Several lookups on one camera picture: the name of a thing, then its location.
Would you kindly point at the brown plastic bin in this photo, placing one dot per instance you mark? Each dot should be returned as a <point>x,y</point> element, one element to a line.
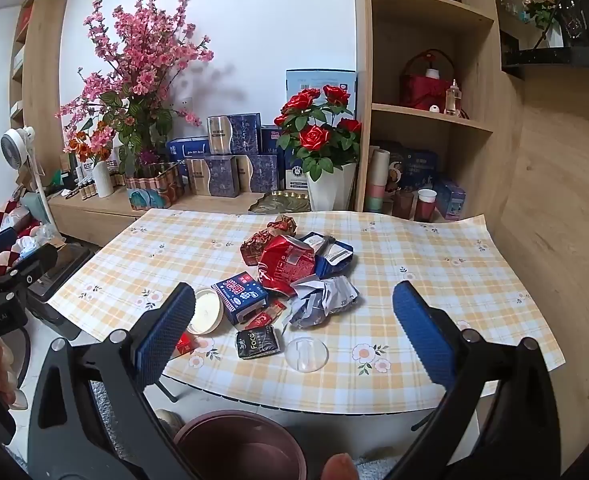
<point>214,440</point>

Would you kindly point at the low wooden sideboard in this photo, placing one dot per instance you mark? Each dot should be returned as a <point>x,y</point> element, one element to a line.
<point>99,217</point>

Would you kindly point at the white wall socket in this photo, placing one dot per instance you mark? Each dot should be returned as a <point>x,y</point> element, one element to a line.
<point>187,105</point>

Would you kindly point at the wooden bookshelf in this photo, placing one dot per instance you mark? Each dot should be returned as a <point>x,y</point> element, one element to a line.
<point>39,60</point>

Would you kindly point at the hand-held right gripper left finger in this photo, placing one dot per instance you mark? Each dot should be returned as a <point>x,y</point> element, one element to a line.
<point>167,330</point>

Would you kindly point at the black flat case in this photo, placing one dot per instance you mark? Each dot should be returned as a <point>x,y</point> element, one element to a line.
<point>67,270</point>

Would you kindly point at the small red sachet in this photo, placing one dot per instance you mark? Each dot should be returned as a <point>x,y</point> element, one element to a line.
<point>185,345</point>

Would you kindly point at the wooden shelf unit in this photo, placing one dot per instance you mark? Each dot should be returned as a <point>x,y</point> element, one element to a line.
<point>389,60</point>

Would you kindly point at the brown red foil wrapper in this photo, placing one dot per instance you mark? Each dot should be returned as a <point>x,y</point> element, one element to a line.
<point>254,247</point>

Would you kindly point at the red crumpled snack bag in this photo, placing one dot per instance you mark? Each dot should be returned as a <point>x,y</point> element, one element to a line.
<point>284,265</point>

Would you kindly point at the white desk fan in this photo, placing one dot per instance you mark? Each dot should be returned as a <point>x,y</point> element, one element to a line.
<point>17,142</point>

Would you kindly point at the red white argyle cloth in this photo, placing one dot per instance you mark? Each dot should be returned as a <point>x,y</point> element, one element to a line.
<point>4,220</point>

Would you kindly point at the pink blossom flower arrangement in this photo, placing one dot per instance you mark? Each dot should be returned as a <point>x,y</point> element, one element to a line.
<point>139,45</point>

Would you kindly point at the red gift basket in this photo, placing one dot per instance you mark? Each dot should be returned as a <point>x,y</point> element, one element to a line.
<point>424,87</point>

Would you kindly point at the large light blue box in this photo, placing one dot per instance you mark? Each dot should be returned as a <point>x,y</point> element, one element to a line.
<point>314,82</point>

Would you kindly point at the patterned tin planter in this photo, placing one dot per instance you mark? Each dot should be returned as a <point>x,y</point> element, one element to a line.
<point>154,190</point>

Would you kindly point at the grey white paper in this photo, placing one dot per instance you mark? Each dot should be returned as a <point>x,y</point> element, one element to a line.
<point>319,305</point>

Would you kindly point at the blue and white open carton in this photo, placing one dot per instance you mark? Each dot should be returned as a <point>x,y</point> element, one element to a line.
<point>337,255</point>

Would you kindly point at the black sachet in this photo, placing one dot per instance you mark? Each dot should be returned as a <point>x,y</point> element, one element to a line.
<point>257,342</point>

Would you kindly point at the white ribbed vase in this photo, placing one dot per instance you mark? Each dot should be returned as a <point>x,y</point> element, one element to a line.
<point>103,179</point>

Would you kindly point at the stack of pastel paper cups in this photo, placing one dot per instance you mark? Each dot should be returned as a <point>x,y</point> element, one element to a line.
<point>377,180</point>

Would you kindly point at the red white paper cup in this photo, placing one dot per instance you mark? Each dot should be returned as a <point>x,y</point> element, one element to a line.
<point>425,205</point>

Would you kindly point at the red roses in white pot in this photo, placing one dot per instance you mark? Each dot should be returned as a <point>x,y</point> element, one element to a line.
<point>330,187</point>

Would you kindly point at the dark blue printed box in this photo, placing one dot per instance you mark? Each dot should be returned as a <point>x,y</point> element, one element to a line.
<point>417,167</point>

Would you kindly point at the yellow plaid flowered tablecloth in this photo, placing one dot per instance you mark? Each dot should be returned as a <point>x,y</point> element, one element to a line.
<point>424,260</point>

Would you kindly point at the gold leaf-shaped tray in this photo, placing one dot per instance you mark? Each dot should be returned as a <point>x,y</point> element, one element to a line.
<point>274,202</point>

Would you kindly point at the beige slipper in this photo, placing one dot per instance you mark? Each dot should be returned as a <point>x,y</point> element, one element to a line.
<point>167,422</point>

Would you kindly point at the brown cup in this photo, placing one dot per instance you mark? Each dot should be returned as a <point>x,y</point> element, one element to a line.
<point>403,205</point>

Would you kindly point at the blue milk carton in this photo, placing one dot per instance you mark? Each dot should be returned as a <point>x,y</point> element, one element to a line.
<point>239,295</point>

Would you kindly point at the clear perfume bottle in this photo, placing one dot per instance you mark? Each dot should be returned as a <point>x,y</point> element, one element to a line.
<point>453,100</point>

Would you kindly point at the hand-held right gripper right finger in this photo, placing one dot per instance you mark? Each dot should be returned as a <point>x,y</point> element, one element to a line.
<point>424,335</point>

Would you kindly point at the flat blue box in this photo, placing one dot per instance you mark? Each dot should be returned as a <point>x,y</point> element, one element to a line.
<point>189,149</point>

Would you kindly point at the gold blue gift box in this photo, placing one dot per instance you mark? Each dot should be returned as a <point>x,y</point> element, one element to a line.
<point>212,176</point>
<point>237,132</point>
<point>259,172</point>

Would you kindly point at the blue white round-emblem box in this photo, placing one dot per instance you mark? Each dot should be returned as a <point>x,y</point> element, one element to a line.
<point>294,175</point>

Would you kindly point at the small blue purple box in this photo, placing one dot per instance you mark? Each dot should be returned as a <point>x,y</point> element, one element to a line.
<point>449,201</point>

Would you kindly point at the row of small brown bottles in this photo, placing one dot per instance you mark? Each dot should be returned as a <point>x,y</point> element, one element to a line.
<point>84,189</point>

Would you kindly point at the black stone shelf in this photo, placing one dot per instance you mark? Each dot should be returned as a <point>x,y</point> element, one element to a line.
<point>559,57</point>

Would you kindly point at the red stick sachet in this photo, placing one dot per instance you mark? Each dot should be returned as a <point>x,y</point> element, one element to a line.
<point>262,319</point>

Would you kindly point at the gold red foil wrapper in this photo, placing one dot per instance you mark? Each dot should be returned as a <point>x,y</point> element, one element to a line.
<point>284,222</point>

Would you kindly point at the dark blue box red label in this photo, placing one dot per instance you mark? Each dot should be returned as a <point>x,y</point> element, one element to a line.
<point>269,141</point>

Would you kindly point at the orange artificial flowers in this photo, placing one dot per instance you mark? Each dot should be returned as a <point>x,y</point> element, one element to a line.
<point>87,147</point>

